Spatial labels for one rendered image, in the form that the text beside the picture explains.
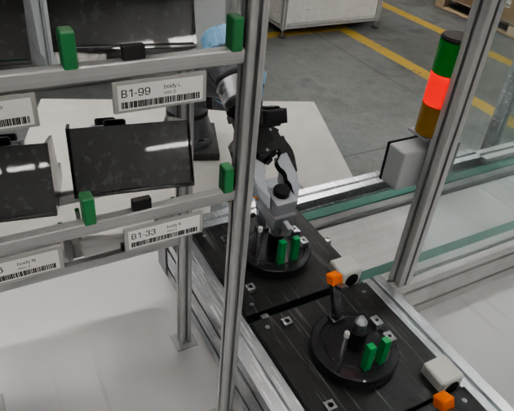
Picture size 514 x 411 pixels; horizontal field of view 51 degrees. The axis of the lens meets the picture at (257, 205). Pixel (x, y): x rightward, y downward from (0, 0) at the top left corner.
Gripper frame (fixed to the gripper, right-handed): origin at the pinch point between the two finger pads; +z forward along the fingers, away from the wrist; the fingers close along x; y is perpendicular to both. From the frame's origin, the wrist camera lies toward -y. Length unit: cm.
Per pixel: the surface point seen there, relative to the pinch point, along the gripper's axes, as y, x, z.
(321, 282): 4.8, -4.5, 16.0
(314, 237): 11.7, -10.3, 6.9
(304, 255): 6.7, -4.1, 10.2
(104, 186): -26.0, 34.0, 0.0
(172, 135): -29.0, 26.1, -3.2
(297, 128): 56, -44, -33
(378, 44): 277, -301, -184
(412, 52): 261, -319, -162
